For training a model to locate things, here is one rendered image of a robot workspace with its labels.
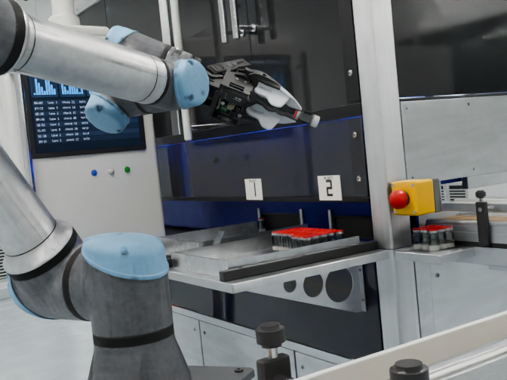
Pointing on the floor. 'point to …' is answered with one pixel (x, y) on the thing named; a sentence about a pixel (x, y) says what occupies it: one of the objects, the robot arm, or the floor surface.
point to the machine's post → (385, 167)
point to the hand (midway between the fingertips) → (292, 110)
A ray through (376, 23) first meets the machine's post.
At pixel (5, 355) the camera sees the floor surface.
